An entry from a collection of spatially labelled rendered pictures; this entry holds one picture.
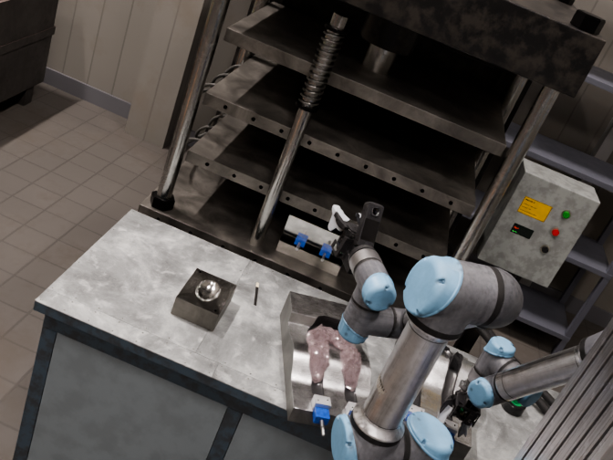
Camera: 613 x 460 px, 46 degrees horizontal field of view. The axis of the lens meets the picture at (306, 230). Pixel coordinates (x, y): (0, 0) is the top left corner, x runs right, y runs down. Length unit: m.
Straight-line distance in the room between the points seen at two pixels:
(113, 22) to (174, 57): 0.61
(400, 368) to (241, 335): 1.05
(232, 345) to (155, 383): 0.27
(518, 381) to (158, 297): 1.19
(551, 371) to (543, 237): 1.16
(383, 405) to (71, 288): 1.23
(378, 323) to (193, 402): 0.86
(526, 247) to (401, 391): 1.54
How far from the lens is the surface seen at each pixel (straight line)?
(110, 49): 5.51
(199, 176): 3.29
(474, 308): 1.35
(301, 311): 2.42
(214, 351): 2.31
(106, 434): 2.60
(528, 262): 2.94
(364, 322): 1.68
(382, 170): 2.73
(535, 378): 1.84
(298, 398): 2.18
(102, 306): 2.35
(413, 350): 1.41
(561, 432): 1.35
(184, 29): 4.99
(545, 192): 2.82
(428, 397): 2.39
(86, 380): 2.49
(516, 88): 3.26
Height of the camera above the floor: 2.25
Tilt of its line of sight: 28 degrees down
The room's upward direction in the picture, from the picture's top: 22 degrees clockwise
